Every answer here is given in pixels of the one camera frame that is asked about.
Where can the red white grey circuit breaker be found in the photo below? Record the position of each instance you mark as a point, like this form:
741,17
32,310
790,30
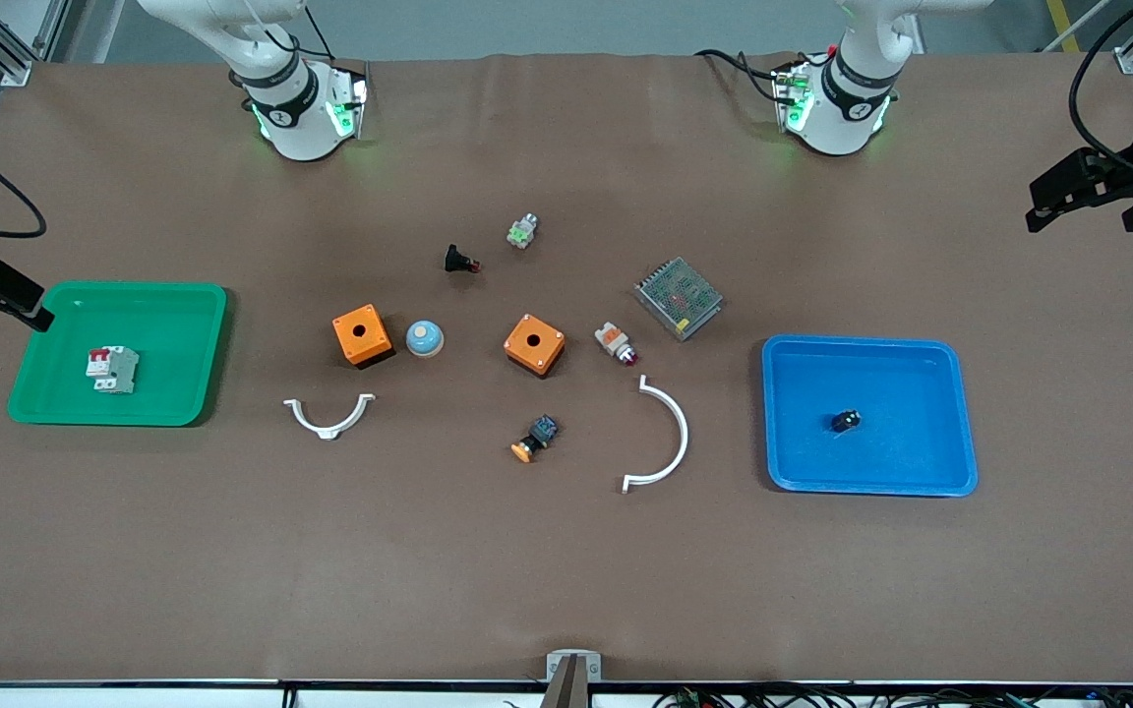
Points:
119,372

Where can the small black capacitor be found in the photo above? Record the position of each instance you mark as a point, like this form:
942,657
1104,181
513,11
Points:
846,422

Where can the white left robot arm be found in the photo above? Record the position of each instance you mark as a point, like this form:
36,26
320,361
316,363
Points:
837,103

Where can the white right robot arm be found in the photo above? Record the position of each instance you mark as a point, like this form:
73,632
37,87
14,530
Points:
296,108

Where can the green plastic tray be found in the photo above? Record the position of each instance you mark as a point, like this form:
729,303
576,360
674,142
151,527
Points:
173,334

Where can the blue plastic tray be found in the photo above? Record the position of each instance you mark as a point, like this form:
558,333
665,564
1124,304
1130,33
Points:
901,393

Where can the orange button box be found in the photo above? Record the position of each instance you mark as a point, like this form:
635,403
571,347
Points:
547,339
375,329

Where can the metal mesh power supply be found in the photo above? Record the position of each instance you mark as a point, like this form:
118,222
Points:
680,298

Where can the blue white dome buzzer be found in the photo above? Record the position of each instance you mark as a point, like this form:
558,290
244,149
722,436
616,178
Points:
424,339

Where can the black red push button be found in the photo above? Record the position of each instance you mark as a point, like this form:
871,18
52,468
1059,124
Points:
454,259

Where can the orange push button blue body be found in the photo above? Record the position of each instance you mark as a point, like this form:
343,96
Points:
539,433

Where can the brown table cover mat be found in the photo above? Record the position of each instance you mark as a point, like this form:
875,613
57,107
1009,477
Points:
566,570

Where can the small white curved bracket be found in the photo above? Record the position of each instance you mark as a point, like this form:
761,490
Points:
328,430

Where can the white table edge rail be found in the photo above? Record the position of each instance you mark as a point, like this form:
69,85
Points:
134,696

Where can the large white curved bracket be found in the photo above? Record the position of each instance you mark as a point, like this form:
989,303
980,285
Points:
683,438

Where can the red white orange indicator switch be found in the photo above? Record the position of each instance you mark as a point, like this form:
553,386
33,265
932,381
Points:
612,338

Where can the green white switch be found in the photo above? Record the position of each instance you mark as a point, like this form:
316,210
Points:
522,232

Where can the grey metal clamp bracket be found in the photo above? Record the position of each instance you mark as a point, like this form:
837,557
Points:
591,665

